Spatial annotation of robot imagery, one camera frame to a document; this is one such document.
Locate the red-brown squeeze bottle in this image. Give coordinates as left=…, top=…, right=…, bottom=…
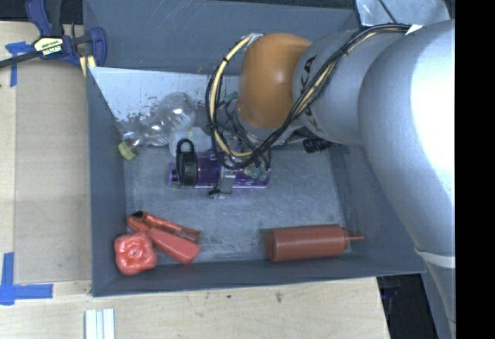
left=264, top=224, right=366, bottom=263

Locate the pale wood board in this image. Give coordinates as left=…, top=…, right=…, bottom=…
left=13, top=22, right=94, bottom=285

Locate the clear plastic bottle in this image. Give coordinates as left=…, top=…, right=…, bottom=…
left=118, top=91, right=199, bottom=161

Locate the grey metal bin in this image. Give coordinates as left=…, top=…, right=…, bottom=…
left=81, top=0, right=428, bottom=298

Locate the red-orange flat oval piece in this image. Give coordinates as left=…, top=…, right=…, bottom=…
left=148, top=228, right=202, bottom=265

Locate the black padlock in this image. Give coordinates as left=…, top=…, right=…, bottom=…
left=175, top=138, right=200, bottom=187

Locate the red-orange squishy toy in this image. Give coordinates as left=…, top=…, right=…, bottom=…
left=113, top=232, right=159, bottom=277

